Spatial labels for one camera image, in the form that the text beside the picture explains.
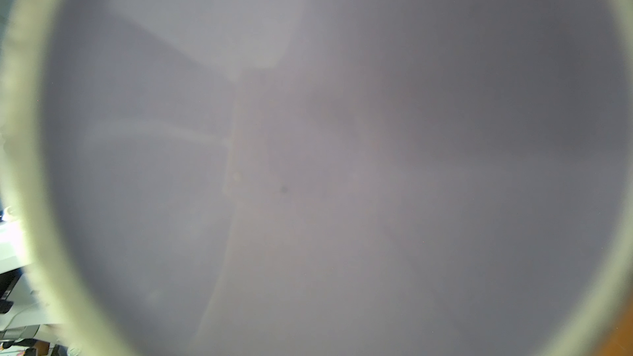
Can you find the purple mug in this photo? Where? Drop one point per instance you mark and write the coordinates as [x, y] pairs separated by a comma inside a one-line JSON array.
[[323, 177]]

